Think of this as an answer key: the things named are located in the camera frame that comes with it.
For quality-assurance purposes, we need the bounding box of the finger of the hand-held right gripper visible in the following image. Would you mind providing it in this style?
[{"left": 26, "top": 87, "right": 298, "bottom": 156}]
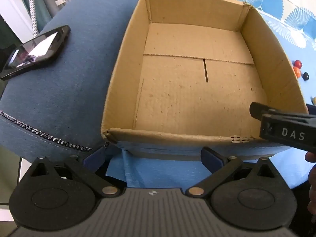
[{"left": 249, "top": 102, "right": 316, "bottom": 152}]

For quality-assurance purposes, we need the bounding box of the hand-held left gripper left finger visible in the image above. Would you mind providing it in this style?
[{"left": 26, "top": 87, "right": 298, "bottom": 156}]
[{"left": 30, "top": 146, "right": 121, "bottom": 198}]

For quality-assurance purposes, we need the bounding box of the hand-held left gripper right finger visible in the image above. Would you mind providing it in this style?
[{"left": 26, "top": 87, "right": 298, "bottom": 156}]
[{"left": 185, "top": 147, "right": 278, "bottom": 198}]

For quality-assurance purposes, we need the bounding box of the brown cardboard box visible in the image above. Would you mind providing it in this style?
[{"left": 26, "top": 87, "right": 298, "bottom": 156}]
[{"left": 101, "top": 0, "right": 308, "bottom": 149}]

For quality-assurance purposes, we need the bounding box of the person's right hand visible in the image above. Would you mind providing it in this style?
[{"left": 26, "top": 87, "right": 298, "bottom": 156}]
[{"left": 304, "top": 151, "right": 316, "bottom": 215}]

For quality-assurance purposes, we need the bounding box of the black smartphone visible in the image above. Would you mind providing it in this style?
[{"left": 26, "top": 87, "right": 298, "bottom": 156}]
[{"left": 0, "top": 25, "right": 71, "bottom": 81}]

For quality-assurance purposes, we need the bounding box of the white patterned pole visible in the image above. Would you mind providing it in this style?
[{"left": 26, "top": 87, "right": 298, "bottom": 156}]
[{"left": 26, "top": 0, "right": 39, "bottom": 36}]

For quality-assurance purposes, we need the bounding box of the white door frame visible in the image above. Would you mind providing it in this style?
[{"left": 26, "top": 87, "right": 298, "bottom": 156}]
[{"left": 0, "top": 0, "right": 37, "bottom": 40}]

